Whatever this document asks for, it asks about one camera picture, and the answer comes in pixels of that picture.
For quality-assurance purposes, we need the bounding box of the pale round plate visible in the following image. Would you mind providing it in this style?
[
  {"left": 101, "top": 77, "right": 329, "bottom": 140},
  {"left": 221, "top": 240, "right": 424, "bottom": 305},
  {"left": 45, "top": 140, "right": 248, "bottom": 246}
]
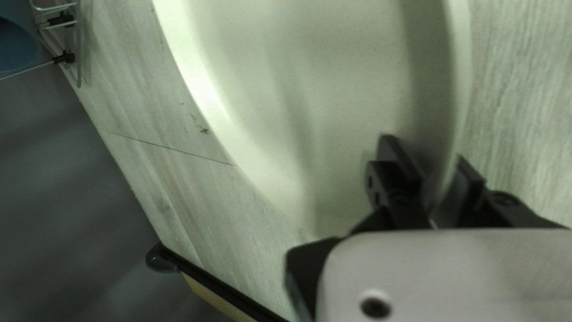
[{"left": 151, "top": 0, "right": 473, "bottom": 244}]

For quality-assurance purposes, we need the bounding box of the wire dish rack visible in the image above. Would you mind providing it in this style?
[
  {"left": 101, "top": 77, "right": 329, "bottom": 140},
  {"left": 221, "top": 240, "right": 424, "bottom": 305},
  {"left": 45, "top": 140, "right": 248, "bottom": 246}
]
[{"left": 29, "top": 0, "right": 83, "bottom": 89}]

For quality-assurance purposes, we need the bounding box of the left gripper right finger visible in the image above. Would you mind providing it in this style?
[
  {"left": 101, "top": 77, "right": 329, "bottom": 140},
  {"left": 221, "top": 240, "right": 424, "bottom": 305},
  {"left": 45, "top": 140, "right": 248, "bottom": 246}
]
[{"left": 433, "top": 154, "right": 567, "bottom": 230}]

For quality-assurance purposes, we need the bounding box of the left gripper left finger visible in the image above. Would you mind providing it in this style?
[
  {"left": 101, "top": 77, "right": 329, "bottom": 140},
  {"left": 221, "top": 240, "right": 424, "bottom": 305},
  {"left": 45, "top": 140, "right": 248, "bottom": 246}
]
[{"left": 284, "top": 134, "right": 433, "bottom": 322}]

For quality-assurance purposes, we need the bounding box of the dark blue cup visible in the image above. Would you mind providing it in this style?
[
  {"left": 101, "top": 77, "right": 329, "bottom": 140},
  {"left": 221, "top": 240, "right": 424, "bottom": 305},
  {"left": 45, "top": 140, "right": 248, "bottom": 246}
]
[{"left": 0, "top": 17, "right": 42, "bottom": 78}]

